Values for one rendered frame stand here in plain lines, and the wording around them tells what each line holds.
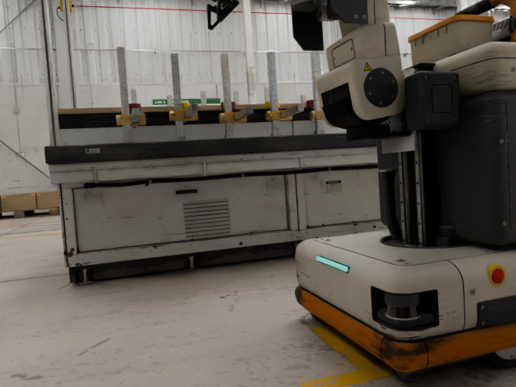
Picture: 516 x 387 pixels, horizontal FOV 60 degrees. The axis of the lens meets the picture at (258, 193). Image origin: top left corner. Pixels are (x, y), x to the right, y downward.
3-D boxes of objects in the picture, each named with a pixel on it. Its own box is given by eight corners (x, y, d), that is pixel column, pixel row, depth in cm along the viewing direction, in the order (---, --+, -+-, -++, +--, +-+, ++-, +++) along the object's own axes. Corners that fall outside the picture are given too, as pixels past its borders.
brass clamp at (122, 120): (146, 124, 213) (145, 113, 212) (116, 124, 209) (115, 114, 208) (145, 125, 218) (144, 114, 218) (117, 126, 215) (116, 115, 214)
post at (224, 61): (234, 147, 227) (227, 51, 224) (227, 147, 226) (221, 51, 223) (233, 147, 230) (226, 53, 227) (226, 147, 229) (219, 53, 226)
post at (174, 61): (185, 150, 219) (177, 51, 217) (178, 150, 219) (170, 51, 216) (184, 150, 223) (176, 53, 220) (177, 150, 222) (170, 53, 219)
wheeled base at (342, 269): (447, 281, 179) (444, 219, 178) (616, 332, 119) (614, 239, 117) (292, 307, 159) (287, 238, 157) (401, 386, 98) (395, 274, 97)
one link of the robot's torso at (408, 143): (398, 152, 142) (394, 74, 141) (464, 146, 116) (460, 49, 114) (322, 157, 134) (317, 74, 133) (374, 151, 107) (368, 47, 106)
